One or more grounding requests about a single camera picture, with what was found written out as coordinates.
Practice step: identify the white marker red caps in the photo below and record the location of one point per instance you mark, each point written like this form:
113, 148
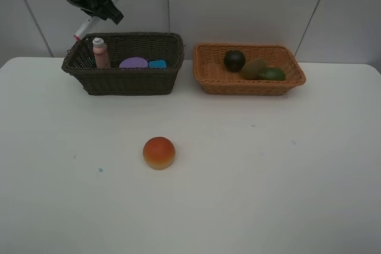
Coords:
88, 25

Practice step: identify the pink bottle white cap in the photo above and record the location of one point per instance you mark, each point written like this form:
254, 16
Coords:
100, 51

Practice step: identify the purple lidded round container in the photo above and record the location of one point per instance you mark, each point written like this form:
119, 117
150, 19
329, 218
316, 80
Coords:
134, 62

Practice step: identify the blue whiteboard eraser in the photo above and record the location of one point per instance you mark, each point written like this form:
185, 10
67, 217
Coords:
160, 63

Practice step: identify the dark purple mangosteen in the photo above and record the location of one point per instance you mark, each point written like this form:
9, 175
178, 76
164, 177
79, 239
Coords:
234, 60

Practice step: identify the orange round bread bun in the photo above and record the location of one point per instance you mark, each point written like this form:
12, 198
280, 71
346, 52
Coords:
159, 153

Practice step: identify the brown kiwi fruit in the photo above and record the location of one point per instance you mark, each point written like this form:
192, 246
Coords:
251, 70

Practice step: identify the green lime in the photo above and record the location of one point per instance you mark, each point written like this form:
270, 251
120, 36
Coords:
272, 74

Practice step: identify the dark brown wicker basket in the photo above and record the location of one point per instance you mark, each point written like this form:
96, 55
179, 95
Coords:
80, 63

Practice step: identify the orange wicker basket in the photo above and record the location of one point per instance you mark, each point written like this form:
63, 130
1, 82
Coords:
214, 78

